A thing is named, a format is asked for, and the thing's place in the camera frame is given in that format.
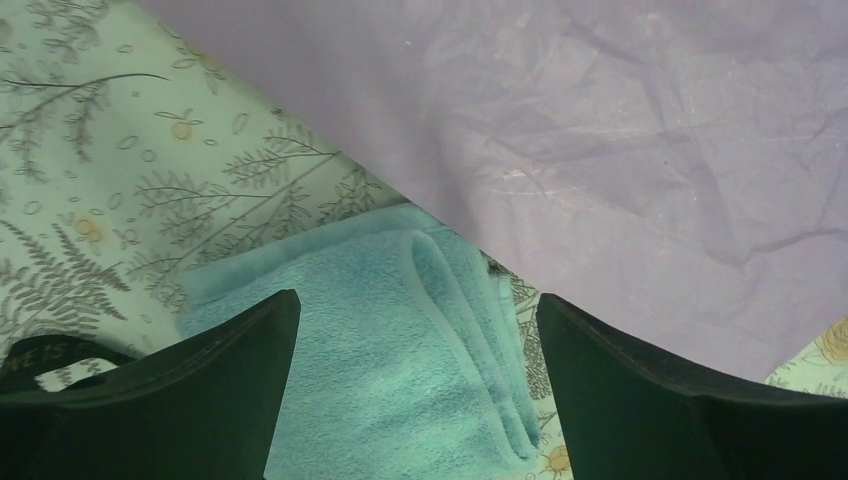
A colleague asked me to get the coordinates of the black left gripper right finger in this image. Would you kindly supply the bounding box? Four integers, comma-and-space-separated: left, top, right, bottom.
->
536, 293, 847, 479

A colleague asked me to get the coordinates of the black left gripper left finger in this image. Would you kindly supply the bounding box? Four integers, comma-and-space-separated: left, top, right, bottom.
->
1, 290, 300, 479

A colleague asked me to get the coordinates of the pink purple wrapping paper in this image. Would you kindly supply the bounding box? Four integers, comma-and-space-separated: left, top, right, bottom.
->
143, 1, 847, 380

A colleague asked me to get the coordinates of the black printed ribbon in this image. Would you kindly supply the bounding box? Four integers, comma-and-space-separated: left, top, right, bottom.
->
1, 335, 134, 394

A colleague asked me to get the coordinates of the light blue towel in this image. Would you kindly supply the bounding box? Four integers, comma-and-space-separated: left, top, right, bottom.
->
178, 204, 540, 479

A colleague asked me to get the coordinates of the floral patterned table mat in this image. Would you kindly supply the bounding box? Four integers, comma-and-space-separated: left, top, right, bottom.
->
1, 1, 847, 479

